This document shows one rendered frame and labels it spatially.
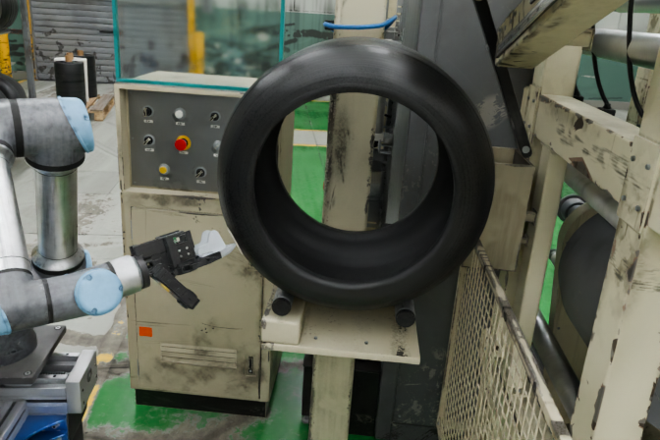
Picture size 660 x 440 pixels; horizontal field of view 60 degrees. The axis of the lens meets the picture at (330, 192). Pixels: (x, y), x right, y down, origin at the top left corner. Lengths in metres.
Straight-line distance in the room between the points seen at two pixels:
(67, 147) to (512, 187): 1.05
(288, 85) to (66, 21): 9.99
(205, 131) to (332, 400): 0.97
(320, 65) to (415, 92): 0.19
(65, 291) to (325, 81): 0.59
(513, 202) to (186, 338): 1.31
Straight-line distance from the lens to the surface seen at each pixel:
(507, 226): 1.58
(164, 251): 1.19
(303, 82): 1.13
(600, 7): 1.06
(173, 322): 2.25
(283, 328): 1.34
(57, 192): 1.34
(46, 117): 1.25
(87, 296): 1.02
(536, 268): 1.66
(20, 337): 1.56
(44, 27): 11.18
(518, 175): 1.54
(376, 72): 1.12
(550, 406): 0.98
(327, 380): 1.87
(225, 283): 2.11
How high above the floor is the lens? 1.55
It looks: 18 degrees down
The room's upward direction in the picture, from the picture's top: 4 degrees clockwise
